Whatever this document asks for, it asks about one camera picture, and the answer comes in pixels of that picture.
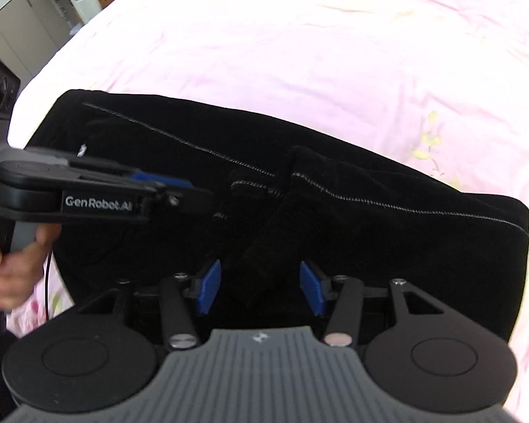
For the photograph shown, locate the thin black cable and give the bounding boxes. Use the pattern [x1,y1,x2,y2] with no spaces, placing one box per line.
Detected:
[44,251,54,323]

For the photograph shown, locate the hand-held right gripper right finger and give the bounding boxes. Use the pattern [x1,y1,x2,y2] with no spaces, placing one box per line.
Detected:
[300,261,452,348]

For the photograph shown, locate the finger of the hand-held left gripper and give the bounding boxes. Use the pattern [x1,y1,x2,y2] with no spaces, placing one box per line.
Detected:
[152,185,215,222]
[69,159,193,191]

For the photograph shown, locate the grey cabinet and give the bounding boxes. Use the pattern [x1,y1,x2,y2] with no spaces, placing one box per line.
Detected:
[0,0,78,81]

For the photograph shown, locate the person's left hand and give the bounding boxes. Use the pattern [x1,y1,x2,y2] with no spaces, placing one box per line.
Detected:
[0,221,63,314]

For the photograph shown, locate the pink floral bed sheet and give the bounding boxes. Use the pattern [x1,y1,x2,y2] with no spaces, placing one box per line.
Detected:
[5,0,529,423]

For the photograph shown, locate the black pants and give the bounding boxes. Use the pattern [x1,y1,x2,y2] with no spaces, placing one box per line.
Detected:
[24,89,529,345]

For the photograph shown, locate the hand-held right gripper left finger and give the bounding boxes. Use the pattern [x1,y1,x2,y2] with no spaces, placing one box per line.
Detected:
[77,259,222,351]

